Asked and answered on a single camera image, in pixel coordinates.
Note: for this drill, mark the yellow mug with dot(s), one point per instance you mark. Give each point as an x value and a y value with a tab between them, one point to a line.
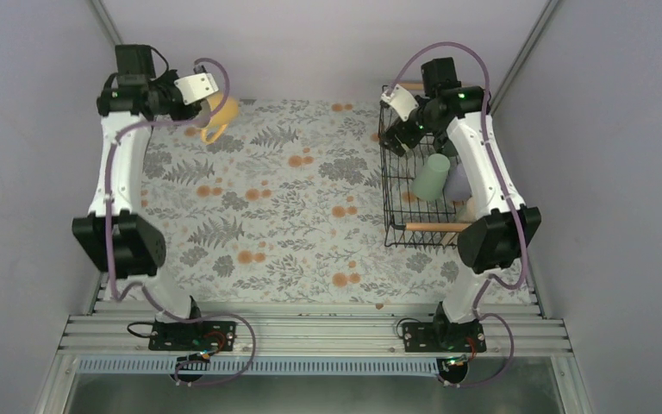
218	111

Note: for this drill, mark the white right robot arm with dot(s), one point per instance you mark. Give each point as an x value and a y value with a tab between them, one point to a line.
495	246

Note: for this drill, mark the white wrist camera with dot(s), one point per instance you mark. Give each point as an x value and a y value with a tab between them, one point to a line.
196	87
401	100

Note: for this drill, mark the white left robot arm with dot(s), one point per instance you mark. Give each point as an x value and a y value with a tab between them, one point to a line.
119	240

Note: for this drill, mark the floral patterned table mat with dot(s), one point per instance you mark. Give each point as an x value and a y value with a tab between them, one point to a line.
288	206

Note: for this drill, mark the black wire dish rack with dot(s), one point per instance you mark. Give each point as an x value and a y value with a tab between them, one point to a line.
417	159

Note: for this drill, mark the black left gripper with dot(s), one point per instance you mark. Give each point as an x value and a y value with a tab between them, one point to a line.
188	114

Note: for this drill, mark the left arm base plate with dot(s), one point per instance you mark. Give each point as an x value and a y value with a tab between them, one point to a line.
207	336

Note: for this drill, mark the green plastic tumbler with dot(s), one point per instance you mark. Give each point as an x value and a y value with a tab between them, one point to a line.
430	179

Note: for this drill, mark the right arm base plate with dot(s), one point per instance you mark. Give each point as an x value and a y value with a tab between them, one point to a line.
421	337

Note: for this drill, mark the aluminium corner frame post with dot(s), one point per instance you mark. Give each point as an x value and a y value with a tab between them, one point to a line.
105	21

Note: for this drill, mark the dark green mug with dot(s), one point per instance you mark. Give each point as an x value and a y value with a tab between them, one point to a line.
449	150

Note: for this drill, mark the lavender plastic tumbler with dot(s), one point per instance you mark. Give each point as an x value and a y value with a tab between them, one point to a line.
457	187

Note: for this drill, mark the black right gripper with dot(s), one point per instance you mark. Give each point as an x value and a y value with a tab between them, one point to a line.
410	140

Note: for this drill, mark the aluminium rail base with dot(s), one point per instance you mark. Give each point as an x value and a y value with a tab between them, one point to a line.
325	320

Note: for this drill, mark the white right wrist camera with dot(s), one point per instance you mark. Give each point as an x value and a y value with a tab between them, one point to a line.
401	100

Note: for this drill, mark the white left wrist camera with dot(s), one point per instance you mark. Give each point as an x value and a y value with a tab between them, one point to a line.
196	87

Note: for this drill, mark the cream illustrated mug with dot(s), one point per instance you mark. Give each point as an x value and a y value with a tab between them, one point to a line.
467	212

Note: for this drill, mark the right aluminium corner post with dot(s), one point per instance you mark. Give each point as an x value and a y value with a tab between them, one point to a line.
540	26

